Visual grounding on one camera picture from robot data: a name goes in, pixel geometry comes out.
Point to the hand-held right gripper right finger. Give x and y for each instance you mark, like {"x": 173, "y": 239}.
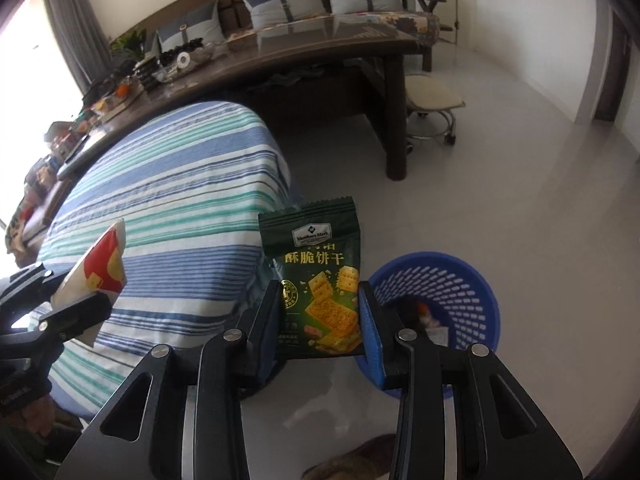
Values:
{"x": 372, "y": 330}

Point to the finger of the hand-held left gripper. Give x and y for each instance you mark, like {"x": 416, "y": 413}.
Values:
{"x": 25, "y": 285}
{"x": 75, "y": 317}

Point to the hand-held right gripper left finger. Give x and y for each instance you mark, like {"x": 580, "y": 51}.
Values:
{"x": 270, "y": 320}

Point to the red yellow white wrapper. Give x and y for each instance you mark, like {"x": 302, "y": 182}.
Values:
{"x": 100, "y": 265}

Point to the clear plastic box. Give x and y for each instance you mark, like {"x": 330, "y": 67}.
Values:
{"x": 437, "y": 335}

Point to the green cracker packet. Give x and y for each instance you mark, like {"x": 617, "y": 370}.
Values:
{"x": 310, "y": 260}

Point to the blue plastic basket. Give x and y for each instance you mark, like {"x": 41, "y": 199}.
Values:
{"x": 465, "y": 290}

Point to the orange snack wrapper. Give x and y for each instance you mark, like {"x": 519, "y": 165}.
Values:
{"x": 424, "y": 311}

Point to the group of bottles and cups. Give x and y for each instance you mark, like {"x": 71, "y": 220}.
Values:
{"x": 57, "y": 145}

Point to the striped tablecloth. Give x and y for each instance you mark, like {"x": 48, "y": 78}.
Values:
{"x": 175, "y": 185}

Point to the fruit tray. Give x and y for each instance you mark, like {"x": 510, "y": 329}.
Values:
{"x": 117, "y": 92}

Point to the brown ribbed plant pot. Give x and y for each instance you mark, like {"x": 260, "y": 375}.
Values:
{"x": 146, "y": 74}

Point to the beige wheeled stool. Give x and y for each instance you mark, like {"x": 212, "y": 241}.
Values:
{"x": 430, "y": 92}

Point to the green potted plant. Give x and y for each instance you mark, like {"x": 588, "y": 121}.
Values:
{"x": 131, "y": 42}

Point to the grey curtain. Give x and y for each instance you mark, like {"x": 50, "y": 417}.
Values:
{"x": 75, "y": 25}

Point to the tea tray with cups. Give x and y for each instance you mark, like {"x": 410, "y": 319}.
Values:
{"x": 185, "y": 60}

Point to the dark wooden coffee table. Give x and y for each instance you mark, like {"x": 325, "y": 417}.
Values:
{"x": 300, "y": 45}

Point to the dark door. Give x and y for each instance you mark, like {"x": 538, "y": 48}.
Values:
{"x": 612, "y": 75}

